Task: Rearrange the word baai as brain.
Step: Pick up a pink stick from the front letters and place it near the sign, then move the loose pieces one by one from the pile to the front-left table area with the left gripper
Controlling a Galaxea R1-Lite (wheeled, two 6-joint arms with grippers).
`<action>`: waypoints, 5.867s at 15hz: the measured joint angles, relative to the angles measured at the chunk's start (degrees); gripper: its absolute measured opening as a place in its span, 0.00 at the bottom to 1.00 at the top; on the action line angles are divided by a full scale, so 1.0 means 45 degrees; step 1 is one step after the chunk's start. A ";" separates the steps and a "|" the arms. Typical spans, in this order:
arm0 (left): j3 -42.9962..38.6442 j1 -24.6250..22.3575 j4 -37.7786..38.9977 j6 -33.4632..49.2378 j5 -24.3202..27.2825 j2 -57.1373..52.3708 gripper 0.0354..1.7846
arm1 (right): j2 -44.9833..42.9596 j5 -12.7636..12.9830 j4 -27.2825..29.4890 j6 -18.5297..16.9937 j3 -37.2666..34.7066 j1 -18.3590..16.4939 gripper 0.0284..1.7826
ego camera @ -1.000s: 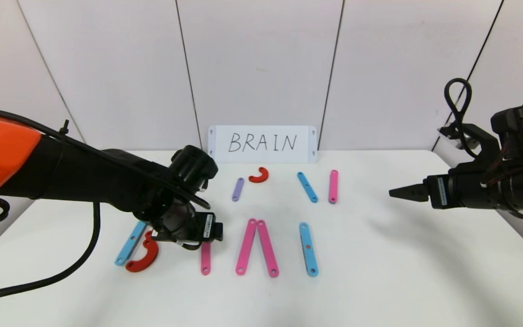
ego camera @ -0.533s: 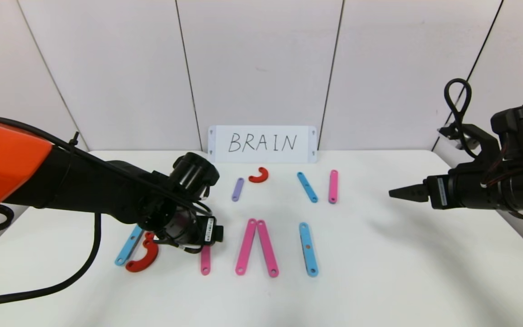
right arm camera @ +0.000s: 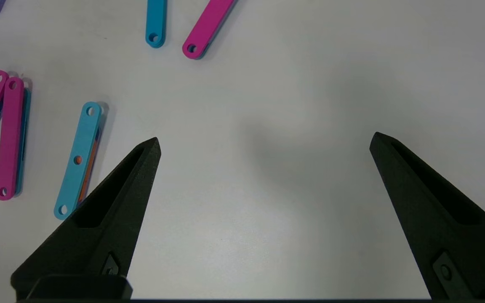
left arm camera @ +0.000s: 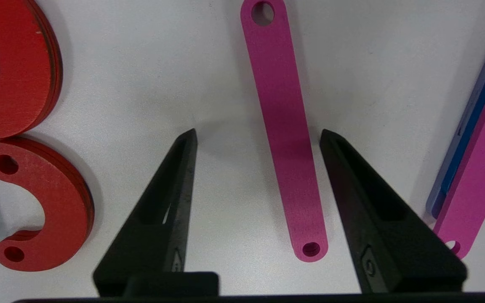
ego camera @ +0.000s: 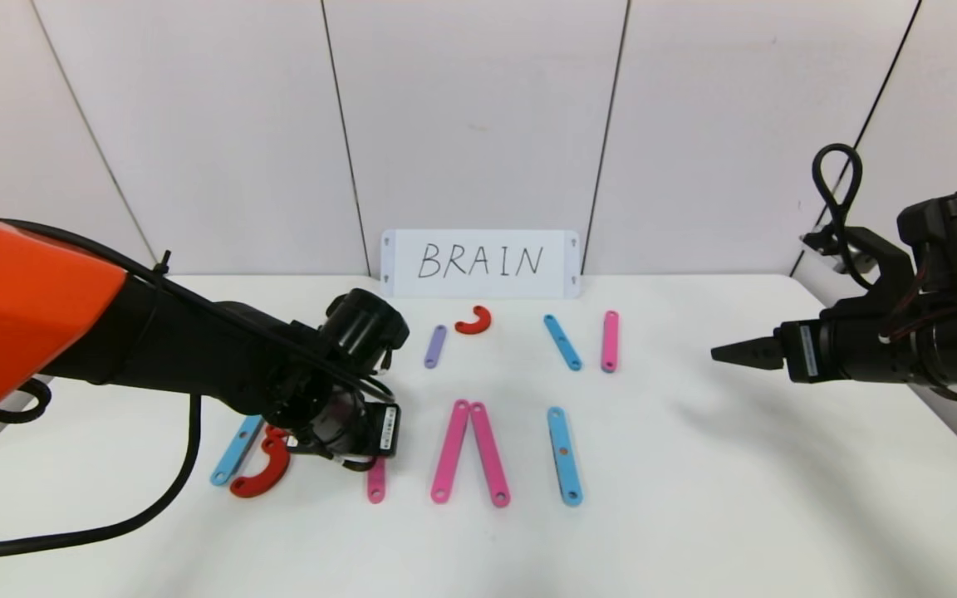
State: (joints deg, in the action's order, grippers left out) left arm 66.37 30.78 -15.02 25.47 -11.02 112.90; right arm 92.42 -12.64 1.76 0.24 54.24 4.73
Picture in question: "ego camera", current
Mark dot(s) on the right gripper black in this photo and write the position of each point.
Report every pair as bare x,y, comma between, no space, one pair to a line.
807,352

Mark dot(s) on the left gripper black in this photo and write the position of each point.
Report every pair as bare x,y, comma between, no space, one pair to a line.
385,429

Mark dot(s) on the short purple bar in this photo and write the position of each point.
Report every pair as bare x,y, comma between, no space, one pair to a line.
436,346

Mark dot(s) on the small red arc piece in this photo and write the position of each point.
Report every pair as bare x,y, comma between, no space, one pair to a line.
475,330

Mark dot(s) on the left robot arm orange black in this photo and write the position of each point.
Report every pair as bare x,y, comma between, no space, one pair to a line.
154,349

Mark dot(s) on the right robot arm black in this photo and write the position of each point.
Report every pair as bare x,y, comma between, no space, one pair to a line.
944,357

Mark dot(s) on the white BRAIN word card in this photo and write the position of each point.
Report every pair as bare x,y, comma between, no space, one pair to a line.
399,264

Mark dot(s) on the pink flat bar with holes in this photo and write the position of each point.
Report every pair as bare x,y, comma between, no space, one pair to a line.
451,451
610,340
489,454
375,486

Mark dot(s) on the large red arc piece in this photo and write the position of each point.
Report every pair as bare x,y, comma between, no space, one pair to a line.
267,486

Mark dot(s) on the light blue flat bar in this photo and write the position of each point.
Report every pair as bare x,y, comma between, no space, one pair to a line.
566,473
233,453

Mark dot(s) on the medium blue flat bar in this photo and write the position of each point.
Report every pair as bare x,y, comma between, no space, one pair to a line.
562,342

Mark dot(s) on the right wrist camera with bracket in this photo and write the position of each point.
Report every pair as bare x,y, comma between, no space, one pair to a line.
885,257

